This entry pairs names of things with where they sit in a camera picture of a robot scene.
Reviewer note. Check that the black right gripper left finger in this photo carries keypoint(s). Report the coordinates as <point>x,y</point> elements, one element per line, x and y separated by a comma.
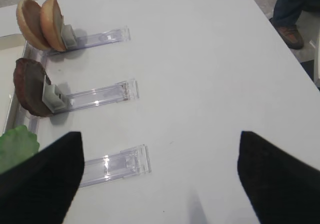
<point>41,189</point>

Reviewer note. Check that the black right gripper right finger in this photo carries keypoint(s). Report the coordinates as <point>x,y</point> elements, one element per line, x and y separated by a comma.
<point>280,188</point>

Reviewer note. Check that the sesame bun top half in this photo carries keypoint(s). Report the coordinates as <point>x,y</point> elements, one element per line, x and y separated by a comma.
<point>28,20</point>

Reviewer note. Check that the upright green lettuce leaf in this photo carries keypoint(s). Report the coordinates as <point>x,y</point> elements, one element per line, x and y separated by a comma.
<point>16,146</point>

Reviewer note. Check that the upright brown meat patty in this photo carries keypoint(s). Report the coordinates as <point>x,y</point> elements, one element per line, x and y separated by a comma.
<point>29,76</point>

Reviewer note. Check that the white rectangular tray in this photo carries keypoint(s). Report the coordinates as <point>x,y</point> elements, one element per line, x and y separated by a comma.
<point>12,47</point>

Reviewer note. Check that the brown shoe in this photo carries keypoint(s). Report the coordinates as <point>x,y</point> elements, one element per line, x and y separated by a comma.
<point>290,35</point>

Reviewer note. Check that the person's leg in jeans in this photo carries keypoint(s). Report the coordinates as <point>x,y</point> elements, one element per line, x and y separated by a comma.
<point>287,12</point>

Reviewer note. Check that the clear holder rail for lettuce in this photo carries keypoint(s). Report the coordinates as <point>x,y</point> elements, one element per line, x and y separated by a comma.
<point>130,162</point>

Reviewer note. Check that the clear holder rail for patty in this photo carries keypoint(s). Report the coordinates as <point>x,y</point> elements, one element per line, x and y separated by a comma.
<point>122,91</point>

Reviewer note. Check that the clear holder rail for buns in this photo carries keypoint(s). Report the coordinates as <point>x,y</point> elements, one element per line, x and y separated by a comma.
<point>73,42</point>

